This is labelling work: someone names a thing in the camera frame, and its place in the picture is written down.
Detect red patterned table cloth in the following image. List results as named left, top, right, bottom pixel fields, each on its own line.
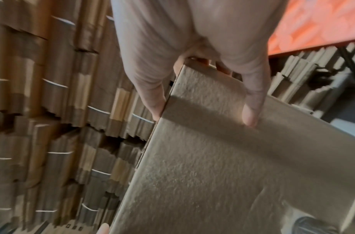
left=268, top=0, right=355, bottom=56

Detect person's left hand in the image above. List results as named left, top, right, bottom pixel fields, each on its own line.
left=96, top=222, right=110, bottom=234

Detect wall of cardboard stacks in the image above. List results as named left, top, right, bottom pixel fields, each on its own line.
left=0, top=0, right=355, bottom=234

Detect large cardboard box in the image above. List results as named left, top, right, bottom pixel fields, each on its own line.
left=108, top=58, right=355, bottom=234

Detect person's right hand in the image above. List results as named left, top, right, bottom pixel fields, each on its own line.
left=109, top=0, right=290, bottom=128

